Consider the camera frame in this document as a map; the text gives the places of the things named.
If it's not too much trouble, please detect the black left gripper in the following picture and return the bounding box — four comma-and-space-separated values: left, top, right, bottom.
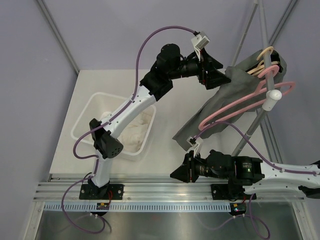
167, 47, 230, 88

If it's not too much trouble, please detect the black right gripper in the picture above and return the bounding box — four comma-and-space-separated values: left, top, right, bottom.
170, 150, 230, 183

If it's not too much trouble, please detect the grey pleated skirt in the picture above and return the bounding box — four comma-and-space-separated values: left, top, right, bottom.
171, 51, 288, 152

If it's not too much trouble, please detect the beige wooden hanger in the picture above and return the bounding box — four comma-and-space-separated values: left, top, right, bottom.
245, 46, 287, 79

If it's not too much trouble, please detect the pink plastic hanger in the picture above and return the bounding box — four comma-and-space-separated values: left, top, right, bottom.
198, 78, 296, 131

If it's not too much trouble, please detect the white skirt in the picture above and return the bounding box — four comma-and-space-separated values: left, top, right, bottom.
117, 111, 152, 153

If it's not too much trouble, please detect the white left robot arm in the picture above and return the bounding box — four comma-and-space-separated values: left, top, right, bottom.
87, 43, 231, 199

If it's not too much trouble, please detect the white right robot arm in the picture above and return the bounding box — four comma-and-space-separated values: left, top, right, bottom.
170, 150, 320, 201

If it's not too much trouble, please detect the grey clothes rack pole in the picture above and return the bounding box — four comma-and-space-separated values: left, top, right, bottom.
231, 0, 282, 156

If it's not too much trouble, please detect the white plastic basket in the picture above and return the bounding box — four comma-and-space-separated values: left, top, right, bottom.
70, 92, 156, 161

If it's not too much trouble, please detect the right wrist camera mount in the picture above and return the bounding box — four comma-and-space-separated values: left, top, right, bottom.
187, 137, 204, 157

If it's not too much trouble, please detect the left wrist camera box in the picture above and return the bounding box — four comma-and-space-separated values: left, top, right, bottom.
191, 31, 210, 59

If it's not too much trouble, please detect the aluminium mounting rail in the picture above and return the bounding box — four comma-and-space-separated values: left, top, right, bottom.
33, 174, 305, 205

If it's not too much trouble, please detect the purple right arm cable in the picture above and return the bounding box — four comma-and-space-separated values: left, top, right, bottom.
193, 121, 320, 176

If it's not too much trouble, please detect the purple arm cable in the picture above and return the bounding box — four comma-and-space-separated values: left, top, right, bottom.
193, 121, 320, 176
61, 25, 201, 235

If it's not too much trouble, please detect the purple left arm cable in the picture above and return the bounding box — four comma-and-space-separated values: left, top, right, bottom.
61, 25, 201, 235

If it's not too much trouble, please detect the white slotted cable duct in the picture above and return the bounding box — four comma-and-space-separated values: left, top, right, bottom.
43, 202, 231, 212

